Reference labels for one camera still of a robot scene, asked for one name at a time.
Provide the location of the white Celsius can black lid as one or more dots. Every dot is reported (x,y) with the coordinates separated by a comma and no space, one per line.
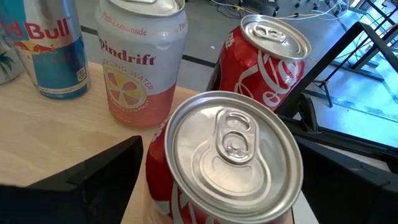
(7,62)

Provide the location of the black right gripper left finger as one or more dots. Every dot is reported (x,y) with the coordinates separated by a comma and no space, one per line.
(109,186)

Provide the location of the black post bracket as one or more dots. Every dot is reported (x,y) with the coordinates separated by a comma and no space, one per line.
(309,112)

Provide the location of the black tripod stand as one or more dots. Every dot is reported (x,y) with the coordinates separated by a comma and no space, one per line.
(325,93)

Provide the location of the blue silver Red Bull can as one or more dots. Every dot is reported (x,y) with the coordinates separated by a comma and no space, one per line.
(53,62)

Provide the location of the black metal floor frame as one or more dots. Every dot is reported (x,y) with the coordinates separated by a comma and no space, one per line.
(373,53)

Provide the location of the black table frame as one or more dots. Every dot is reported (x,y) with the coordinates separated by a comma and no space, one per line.
(342,140)

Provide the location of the red Coca-Cola can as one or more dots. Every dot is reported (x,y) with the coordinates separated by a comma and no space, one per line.
(264,68)
(233,155)

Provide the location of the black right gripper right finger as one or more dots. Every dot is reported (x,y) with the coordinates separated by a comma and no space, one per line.
(348,199)

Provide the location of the silver red soda can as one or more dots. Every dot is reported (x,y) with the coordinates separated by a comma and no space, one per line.
(140,77)

